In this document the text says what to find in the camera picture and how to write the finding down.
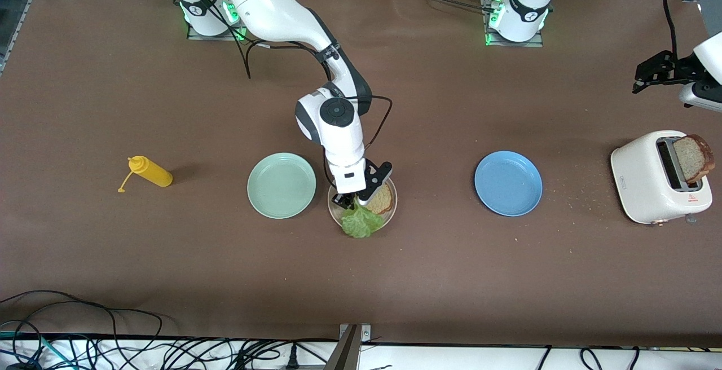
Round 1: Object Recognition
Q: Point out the teal cable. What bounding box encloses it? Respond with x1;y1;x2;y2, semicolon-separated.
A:
0;331;63;362

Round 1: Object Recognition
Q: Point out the beige plate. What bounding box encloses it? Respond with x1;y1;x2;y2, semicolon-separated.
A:
328;175;398;234

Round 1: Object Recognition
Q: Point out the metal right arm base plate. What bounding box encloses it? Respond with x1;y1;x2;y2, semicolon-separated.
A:
187;0;252;41

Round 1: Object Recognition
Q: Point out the grey metal table bracket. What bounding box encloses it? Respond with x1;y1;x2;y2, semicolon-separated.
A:
340;324;372;342

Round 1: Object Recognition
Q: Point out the brown bread slice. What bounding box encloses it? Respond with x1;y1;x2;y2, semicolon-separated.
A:
673;134;716;184
366;183;394;215

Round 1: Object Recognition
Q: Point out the dark grey metal post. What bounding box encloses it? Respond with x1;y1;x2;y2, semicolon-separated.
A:
324;325;362;370

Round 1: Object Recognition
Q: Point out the black looping cable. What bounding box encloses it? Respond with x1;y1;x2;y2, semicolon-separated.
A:
0;290;164;354

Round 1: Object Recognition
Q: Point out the mint green plate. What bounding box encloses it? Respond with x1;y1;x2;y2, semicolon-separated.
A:
247;152;317;219

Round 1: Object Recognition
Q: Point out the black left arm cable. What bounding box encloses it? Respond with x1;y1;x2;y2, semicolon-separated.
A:
663;0;677;58

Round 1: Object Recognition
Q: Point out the blue plate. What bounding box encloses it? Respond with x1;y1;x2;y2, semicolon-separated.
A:
474;151;543;217

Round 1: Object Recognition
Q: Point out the yellow mustard squeeze bottle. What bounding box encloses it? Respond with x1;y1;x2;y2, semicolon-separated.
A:
117;156;173;193

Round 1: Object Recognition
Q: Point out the green lettuce leaf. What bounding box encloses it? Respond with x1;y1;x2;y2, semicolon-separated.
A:
340;202;386;239

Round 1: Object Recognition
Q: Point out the white toaster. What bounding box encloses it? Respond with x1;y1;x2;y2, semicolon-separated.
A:
610;130;713;226

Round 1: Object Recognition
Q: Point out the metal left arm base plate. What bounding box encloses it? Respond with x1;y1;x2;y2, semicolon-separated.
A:
482;0;545;48

